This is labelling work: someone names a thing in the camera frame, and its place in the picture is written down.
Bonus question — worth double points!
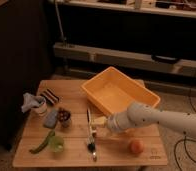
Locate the yellow plastic tray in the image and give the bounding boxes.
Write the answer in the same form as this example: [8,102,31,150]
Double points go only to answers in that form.
[82,67,160,115]

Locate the white striped mug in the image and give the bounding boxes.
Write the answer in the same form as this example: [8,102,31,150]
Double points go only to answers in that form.
[33,96,47,116]

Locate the striped dark sponge block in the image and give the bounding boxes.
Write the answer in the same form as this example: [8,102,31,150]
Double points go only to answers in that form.
[40,89,60,105]

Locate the wooden table top board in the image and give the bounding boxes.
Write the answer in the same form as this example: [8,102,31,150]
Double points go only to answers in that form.
[13,80,168,168]

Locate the blue-grey cloth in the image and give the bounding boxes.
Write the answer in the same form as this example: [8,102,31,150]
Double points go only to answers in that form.
[21,93,44,113]

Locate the grey metal stand pole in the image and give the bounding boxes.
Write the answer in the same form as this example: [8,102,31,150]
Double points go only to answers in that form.
[54,0,66,44]

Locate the long grey shelf unit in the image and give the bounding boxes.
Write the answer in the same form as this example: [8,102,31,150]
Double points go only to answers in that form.
[53,42,196,76]

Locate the orange fruit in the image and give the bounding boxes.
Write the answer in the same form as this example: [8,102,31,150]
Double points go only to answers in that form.
[129,139,144,155]

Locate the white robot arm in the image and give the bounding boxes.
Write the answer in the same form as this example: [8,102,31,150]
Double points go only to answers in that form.
[90,102,196,139]

